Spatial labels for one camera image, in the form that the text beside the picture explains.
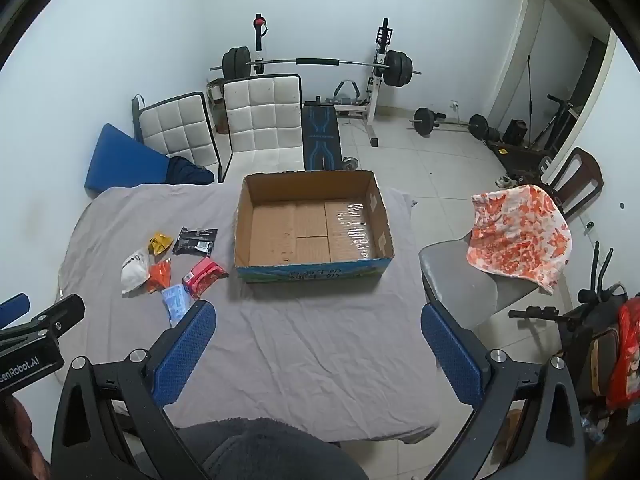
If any grey exercise handle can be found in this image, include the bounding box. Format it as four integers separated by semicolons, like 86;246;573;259
320;80;371;116

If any short barbell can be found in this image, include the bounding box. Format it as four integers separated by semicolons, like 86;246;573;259
409;106;488;140

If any blue tissue packet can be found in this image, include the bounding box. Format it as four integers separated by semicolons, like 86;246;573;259
161;283;196;326

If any white barbell rack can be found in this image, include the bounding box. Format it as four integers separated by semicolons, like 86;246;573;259
250;12;393;148

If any white sock packet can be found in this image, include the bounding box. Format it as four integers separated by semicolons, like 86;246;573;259
121;247;151;296

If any orange floral cloth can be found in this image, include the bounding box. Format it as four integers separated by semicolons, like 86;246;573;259
466;185;573;295

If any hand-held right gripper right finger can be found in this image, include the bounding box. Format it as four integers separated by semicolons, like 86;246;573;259
421;301;586;480

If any large white quilted chair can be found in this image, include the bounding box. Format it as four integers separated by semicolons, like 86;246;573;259
220;74;306;183

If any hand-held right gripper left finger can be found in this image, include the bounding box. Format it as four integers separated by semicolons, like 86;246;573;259
50;300;217;480

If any blue foam mat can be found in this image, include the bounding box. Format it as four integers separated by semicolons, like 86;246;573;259
84;123;171;198

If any grey chair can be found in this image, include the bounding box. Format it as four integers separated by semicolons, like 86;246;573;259
419;240;551;336

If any red snack packet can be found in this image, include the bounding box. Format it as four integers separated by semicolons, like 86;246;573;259
181;257;229;300

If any dark wooden chair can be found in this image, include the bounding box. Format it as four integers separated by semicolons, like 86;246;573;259
542;147;605;221

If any black bag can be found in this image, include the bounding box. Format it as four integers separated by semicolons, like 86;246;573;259
502;119;528;146

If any long barbell with black plates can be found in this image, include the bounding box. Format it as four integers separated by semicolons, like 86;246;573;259
210;46;422;88

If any dark blue bag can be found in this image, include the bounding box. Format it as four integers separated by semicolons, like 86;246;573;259
165;156;216;186

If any yellow snack packet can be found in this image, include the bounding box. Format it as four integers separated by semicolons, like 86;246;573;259
148;231;173;256

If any black kick scooter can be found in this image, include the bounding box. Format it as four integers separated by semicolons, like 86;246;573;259
530;94;576;153

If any black electric scooter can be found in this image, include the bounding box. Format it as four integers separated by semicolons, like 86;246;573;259
509;240;640;411

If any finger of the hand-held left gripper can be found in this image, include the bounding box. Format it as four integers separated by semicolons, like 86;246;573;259
0;294;86;344
0;292;31;327

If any small white quilted chair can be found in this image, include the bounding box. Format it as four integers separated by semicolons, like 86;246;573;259
132;91;222;183

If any cardboard box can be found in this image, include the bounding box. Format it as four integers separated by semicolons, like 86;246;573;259
233;170;396;285

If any person's grey fleece clothing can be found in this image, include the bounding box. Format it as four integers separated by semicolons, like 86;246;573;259
175;416;368;480

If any red plastic bag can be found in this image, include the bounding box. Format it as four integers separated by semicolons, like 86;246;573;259
606;297;640;411

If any orange snack packet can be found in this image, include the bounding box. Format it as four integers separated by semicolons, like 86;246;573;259
146;258;172;294

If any black snack packet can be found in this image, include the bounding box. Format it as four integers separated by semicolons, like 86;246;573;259
172;227;218;257

